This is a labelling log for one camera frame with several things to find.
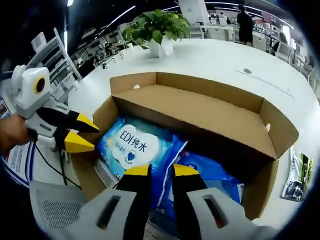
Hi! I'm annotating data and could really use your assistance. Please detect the ceiling light strips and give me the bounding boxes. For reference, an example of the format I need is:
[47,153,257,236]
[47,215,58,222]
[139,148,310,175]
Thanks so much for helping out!
[63,0,253,30]

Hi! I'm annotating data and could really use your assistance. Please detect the dark blue tissue pack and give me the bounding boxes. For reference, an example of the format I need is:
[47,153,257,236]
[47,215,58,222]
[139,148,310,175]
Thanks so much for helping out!
[156,134,245,221]

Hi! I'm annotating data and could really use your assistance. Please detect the green plant in white pot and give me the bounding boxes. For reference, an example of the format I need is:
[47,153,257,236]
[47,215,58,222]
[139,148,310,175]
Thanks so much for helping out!
[121,9,192,59]

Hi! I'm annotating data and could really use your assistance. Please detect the white printed carton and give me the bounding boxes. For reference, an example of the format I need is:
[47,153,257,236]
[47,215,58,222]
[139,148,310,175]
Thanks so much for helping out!
[146,210,176,240]

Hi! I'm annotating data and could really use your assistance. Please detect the person's left hand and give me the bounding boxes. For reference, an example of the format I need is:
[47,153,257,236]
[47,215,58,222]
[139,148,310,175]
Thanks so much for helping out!
[0,113,39,154]

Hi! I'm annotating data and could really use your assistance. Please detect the silver grey small box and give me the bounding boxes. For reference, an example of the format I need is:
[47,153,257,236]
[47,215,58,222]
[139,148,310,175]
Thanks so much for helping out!
[94,158,125,190]

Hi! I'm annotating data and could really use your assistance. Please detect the green black printed packet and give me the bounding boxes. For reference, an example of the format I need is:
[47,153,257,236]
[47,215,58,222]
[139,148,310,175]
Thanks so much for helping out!
[280,147,314,202]

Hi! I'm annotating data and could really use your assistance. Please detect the grey mesh office chair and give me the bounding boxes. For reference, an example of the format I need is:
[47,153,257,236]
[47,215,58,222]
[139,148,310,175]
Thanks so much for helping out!
[29,180,89,234]

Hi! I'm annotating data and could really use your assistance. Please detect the light blue soft wipes pack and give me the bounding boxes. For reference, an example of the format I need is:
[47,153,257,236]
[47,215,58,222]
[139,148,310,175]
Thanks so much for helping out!
[95,116,177,186]

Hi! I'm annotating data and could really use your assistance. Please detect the white metal shelf rack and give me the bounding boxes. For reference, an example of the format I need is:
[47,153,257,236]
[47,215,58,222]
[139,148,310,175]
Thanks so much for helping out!
[31,27,84,101]

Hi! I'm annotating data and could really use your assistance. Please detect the black cable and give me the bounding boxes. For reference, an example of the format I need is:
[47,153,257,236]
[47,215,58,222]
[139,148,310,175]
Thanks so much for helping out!
[29,129,83,191]

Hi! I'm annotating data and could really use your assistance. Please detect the brown cardboard shoe box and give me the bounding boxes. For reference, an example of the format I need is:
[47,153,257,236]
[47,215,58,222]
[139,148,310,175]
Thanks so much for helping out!
[71,71,300,221]

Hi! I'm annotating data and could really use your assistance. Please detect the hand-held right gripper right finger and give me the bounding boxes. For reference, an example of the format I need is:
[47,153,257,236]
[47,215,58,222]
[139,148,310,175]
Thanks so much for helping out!
[171,163,279,240]

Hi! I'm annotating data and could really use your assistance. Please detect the white office chairs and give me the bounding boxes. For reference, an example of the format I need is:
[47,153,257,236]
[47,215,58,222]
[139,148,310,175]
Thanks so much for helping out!
[189,23,316,84]

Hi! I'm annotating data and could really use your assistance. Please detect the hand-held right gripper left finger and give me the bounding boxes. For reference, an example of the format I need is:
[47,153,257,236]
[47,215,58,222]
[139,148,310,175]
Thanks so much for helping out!
[47,163,153,240]

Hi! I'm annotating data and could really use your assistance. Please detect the white device on rack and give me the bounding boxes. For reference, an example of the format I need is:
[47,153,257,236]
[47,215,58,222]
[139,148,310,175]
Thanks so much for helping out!
[31,31,48,53]

